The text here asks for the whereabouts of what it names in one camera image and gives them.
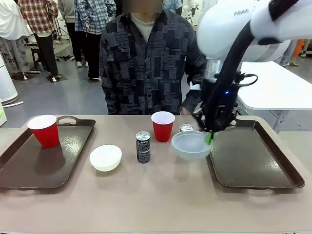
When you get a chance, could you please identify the person in patchwork shirt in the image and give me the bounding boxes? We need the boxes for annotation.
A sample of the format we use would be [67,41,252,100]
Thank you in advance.
[98,0,208,116]

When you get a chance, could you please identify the black drink can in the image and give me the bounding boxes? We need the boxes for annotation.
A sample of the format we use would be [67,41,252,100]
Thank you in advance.
[135,131,152,164]

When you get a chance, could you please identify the black stool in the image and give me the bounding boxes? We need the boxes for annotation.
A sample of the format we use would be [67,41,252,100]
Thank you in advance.
[30,47,46,74]

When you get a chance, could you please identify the white folding table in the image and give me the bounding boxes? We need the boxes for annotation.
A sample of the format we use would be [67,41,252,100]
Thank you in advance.
[235,60,312,134]

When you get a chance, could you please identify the opaque white bowl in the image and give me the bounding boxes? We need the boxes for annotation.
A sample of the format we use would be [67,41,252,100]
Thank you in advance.
[89,144,122,172]

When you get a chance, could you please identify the white cylindrical appliance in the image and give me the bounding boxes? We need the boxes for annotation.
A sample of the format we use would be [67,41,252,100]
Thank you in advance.
[0,51,19,106]

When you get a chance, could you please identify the white tube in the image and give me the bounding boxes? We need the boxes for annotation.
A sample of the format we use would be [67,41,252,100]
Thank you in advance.
[1,100,24,107]

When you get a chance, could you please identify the bystander in white top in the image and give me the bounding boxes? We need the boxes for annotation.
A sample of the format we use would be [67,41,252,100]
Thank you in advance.
[0,0,30,80]

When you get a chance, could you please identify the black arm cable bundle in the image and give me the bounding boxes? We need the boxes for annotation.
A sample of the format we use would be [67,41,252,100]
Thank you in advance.
[204,0,298,131]

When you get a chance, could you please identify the red plastic cup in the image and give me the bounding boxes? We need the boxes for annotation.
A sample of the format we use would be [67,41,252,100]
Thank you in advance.
[27,115,60,149]
[151,111,176,143]

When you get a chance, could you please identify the person's left hand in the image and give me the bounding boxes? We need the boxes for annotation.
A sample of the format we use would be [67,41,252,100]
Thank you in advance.
[179,105,194,116]

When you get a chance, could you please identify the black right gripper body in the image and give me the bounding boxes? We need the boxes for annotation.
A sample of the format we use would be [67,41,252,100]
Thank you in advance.
[200,72,238,134]

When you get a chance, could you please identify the black tripod stand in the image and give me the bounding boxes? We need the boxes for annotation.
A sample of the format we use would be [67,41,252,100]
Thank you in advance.
[54,17,75,61]

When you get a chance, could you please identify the bystander in blue plaid shirt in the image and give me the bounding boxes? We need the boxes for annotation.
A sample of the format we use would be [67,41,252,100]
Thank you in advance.
[74,0,117,81]

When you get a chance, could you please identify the brown plastic serving tray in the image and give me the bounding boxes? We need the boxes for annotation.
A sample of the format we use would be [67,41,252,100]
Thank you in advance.
[0,115,97,190]
[206,115,306,190]

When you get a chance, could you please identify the bystander in grey trousers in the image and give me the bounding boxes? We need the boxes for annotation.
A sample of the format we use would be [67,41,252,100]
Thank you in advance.
[279,39,300,67]

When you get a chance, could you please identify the silver can behind bowl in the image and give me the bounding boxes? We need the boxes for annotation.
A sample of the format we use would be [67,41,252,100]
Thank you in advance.
[180,123,195,133]

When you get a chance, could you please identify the bystander in red plaid shirt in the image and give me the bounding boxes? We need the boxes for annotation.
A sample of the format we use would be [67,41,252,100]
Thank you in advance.
[17,0,62,82]

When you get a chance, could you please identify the white box with green mark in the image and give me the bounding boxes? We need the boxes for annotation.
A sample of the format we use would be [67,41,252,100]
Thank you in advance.
[0,97,8,127]

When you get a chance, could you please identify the translucent white plastic bowl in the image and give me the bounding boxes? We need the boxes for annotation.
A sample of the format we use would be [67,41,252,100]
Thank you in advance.
[171,130,214,161]

